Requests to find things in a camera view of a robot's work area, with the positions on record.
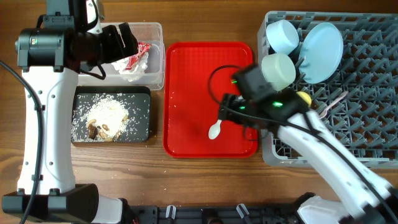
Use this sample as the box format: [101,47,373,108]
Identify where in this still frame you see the red snack wrapper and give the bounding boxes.
[125,42,151,70]

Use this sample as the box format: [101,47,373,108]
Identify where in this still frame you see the white plastic spoon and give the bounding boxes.
[208,119,222,140]

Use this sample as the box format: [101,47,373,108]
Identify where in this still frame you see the white napkin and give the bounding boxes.
[111,52,149,82]

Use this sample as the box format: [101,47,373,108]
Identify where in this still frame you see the mint green bowl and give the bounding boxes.
[261,53,296,91]

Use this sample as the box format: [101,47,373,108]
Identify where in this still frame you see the yellow plastic cup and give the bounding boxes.
[297,91,312,108]

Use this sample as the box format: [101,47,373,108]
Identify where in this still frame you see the rice and food scraps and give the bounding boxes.
[71,93,150,143]

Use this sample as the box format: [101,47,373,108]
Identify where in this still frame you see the blue bowl with rice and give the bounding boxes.
[266,20,299,55]

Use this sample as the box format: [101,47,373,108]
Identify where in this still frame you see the white plastic fork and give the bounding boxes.
[318,91,348,119]

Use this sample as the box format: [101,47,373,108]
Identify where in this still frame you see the light blue plate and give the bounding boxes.
[298,22,344,84]

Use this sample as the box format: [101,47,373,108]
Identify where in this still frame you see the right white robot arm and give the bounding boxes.
[218,64,397,223]

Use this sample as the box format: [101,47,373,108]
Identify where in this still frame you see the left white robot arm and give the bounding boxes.
[2,1,138,223]

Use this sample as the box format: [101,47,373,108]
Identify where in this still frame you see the clear plastic waste bin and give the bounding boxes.
[78,22,165,90]

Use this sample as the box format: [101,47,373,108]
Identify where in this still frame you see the black waste tray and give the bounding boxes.
[70,86,152,144]

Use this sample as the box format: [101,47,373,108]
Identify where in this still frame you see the grey dishwasher rack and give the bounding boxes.
[257,11,397,169]

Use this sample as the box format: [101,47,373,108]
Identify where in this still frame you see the red serving tray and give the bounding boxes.
[163,42,258,159]

